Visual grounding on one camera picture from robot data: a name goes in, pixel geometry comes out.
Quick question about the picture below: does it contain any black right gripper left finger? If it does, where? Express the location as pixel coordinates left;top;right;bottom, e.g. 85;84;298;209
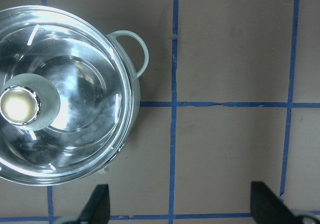
77;184;110;221

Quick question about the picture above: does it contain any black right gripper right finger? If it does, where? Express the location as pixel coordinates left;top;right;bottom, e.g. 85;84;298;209
250;181;297;223

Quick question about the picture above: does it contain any glass pot lid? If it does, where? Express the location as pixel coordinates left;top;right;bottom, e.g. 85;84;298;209
0;5;133;186

